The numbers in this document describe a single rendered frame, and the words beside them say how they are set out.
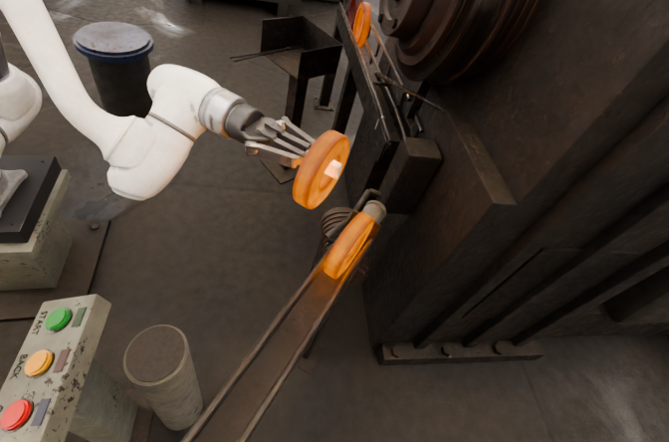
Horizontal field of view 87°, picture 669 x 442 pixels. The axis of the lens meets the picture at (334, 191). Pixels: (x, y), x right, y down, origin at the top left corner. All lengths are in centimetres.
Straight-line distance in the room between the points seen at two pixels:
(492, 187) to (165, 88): 69
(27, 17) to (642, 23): 95
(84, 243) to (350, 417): 117
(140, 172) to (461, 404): 130
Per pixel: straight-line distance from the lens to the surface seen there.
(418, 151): 92
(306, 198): 62
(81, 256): 164
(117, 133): 76
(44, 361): 81
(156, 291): 151
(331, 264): 72
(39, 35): 81
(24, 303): 161
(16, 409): 81
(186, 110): 76
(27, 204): 132
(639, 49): 70
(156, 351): 87
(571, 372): 189
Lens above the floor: 133
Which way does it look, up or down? 46 degrees down
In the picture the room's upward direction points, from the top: 18 degrees clockwise
